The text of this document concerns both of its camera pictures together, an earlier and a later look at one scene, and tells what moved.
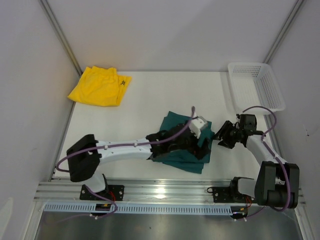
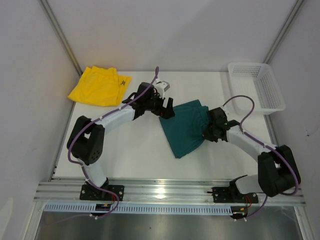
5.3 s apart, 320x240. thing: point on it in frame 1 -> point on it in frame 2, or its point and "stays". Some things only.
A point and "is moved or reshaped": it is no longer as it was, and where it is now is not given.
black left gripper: (199, 152) -> (166, 113)
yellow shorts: (100, 86) stays
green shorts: (181, 160) is moved or reshaped
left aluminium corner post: (48, 12) stays
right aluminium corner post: (283, 31) stays
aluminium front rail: (141, 191) stays
